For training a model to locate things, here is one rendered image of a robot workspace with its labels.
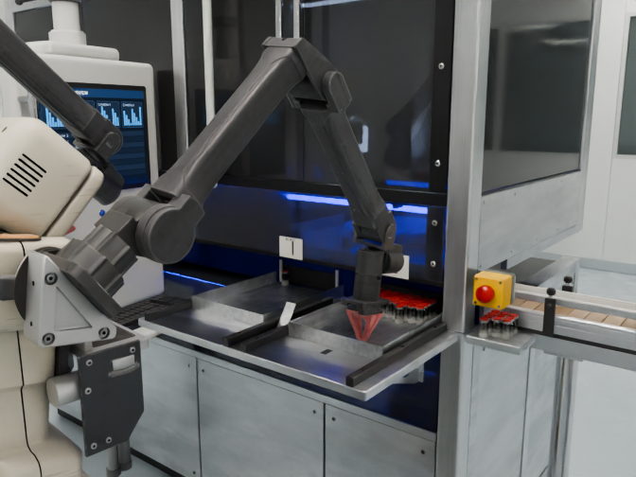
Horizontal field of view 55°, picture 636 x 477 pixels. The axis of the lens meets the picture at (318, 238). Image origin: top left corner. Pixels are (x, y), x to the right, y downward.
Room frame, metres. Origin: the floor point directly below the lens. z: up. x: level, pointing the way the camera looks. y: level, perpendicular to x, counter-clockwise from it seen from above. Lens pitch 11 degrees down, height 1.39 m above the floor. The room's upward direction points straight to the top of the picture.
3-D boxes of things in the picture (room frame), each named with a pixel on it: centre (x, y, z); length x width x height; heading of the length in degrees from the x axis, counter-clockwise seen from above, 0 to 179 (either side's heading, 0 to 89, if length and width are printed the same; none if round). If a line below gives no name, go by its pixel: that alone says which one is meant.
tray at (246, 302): (1.63, 0.13, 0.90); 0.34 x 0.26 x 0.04; 142
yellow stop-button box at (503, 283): (1.36, -0.41, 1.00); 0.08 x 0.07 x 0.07; 142
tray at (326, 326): (1.42, -0.14, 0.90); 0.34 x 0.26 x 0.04; 142
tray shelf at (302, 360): (1.47, 0.04, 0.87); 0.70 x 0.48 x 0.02; 52
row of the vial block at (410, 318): (1.49, -0.19, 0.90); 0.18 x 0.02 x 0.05; 52
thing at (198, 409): (2.40, 0.17, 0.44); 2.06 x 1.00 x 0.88; 52
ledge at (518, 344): (1.38, -0.44, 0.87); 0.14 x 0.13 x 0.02; 142
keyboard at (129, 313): (1.69, 0.55, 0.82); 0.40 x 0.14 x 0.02; 151
